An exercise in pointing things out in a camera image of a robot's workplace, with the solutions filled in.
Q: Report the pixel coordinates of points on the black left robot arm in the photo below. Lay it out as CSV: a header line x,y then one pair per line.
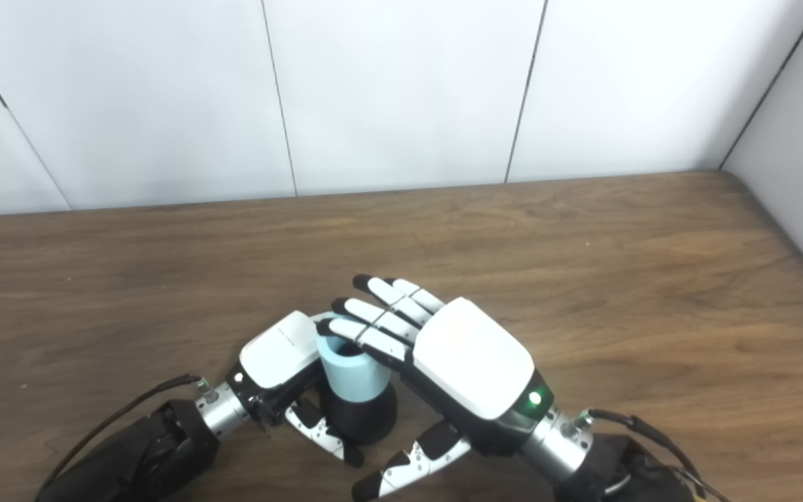
x,y
136,453

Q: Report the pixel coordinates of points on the black funnel-shaped nozzle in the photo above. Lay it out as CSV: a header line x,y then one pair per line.
x,y
366,418

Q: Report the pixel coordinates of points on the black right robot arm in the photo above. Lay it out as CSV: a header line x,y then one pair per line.
x,y
610,467

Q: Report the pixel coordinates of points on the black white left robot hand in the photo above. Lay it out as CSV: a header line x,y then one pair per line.
x,y
276,352

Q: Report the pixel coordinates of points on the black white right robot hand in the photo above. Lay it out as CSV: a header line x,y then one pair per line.
x,y
471,362

